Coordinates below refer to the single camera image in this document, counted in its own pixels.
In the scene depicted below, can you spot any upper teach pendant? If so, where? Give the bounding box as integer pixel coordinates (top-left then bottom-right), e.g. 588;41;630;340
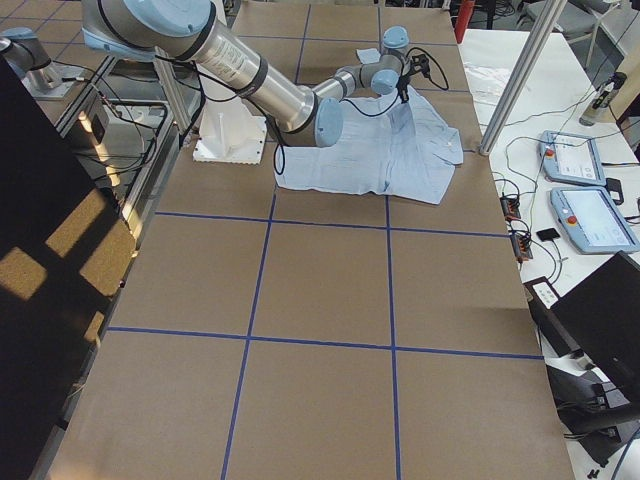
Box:
539;130;606;187

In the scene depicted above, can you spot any lower teach pendant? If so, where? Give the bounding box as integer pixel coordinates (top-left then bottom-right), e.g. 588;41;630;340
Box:
549;186;639;254

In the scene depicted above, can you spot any teach pendant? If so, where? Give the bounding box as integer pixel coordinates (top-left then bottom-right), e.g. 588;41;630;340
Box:
549;186;639;254
539;130;606;187

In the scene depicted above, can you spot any light blue button-up shirt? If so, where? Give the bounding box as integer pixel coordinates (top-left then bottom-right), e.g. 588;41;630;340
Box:
275;49;463;204

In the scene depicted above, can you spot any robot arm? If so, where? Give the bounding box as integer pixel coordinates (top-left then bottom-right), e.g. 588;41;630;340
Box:
1;27;61;92
82;0;428;147

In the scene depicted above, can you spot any red cylinder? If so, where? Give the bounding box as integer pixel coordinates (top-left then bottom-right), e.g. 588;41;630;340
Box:
454;0;475;44

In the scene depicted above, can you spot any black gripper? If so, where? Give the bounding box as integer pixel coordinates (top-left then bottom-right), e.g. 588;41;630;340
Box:
397;53;430;104

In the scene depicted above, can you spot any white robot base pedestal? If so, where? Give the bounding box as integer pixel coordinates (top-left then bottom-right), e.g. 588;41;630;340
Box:
193;99;267;164

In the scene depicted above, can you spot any grey aluminium frame post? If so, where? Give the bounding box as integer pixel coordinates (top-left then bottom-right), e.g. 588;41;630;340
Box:
478;0;567;156

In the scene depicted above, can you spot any black control cabinet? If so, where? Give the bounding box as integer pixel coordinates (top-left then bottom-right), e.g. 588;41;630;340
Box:
1;65;135;479

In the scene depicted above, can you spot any black monitor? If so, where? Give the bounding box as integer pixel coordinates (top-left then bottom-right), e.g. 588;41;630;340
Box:
552;252;639;402

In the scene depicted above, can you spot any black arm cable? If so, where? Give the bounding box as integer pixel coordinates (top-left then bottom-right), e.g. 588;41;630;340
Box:
342;47;450;120

